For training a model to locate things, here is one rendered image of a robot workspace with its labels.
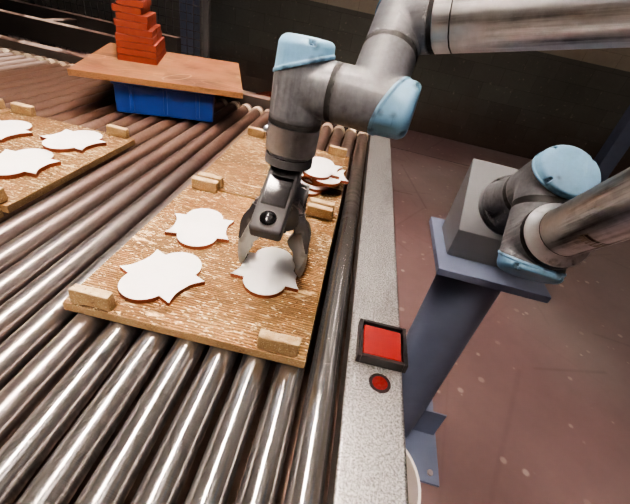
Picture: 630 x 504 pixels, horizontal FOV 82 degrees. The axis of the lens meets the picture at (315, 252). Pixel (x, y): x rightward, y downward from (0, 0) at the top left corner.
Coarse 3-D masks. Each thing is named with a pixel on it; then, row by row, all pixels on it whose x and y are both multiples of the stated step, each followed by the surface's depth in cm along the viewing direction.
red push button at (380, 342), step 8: (368, 328) 58; (376, 328) 58; (368, 336) 56; (376, 336) 57; (384, 336) 57; (392, 336) 57; (400, 336) 58; (368, 344) 55; (376, 344) 55; (384, 344) 56; (392, 344) 56; (400, 344) 56; (368, 352) 54; (376, 352) 54; (384, 352) 54; (392, 352) 55; (400, 352) 55; (400, 360) 54
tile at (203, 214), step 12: (180, 216) 71; (192, 216) 72; (204, 216) 72; (216, 216) 73; (180, 228) 68; (192, 228) 68; (204, 228) 69; (216, 228) 70; (180, 240) 65; (192, 240) 65; (204, 240) 66; (216, 240) 68; (228, 240) 68
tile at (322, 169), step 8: (312, 160) 95; (320, 160) 96; (328, 160) 98; (312, 168) 91; (320, 168) 92; (328, 168) 93; (336, 168) 94; (312, 176) 88; (320, 176) 88; (328, 176) 89; (336, 176) 90
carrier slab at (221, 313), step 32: (192, 192) 81; (160, 224) 69; (320, 224) 80; (128, 256) 60; (224, 256) 65; (320, 256) 70; (192, 288) 57; (224, 288) 58; (320, 288) 62; (128, 320) 50; (160, 320) 51; (192, 320) 52; (224, 320) 53; (256, 320) 54; (288, 320) 55; (256, 352) 50
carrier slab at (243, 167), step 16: (240, 144) 109; (256, 144) 111; (224, 160) 98; (240, 160) 100; (256, 160) 102; (336, 160) 113; (224, 176) 90; (240, 176) 92; (256, 176) 93; (224, 192) 84; (240, 192) 85; (256, 192) 86; (336, 192) 94; (336, 208) 87
